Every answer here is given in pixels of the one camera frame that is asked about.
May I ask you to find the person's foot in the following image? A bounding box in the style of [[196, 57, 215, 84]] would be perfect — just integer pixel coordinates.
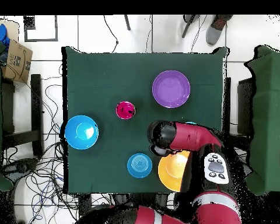
[[205, 15, 234, 46]]

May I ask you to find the wide purple bowl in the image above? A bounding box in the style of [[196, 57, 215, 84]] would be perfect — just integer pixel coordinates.
[[152, 70, 191, 109]]

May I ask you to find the black pedestal foot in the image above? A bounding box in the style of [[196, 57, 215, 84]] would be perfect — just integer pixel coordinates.
[[2, 157, 39, 183]]

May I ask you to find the plain cardboard box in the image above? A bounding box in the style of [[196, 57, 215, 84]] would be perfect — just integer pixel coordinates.
[[0, 18, 20, 43]]

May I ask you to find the blue bag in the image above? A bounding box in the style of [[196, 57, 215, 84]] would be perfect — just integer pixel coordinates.
[[0, 23, 11, 48]]

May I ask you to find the large orange bowl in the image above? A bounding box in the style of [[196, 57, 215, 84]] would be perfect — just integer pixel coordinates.
[[157, 150, 192, 193]]

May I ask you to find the dark green table cloth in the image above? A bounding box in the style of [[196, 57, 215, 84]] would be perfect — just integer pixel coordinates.
[[61, 46, 229, 194]]

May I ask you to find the red cup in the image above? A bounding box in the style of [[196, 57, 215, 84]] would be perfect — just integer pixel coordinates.
[[115, 100, 136, 120]]

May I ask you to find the black tripod stand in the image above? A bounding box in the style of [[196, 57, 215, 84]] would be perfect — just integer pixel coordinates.
[[181, 14, 200, 39]]

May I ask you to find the large blue bowl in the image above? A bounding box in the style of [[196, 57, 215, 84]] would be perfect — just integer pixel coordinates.
[[64, 115, 99, 150]]

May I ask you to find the black square floor frame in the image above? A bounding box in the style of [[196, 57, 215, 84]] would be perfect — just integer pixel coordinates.
[[23, 15, 59, 43]]

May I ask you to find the printed cardboard box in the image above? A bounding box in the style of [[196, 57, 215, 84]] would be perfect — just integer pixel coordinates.
[[2, 39, 34, 84]]

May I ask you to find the black bench frame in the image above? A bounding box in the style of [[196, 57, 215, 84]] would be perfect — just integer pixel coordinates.
[[1, 73, 44, 157]]

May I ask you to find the medium blue bowl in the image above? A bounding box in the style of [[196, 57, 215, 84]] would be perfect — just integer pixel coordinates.
[[127, 152, 153, 179]]

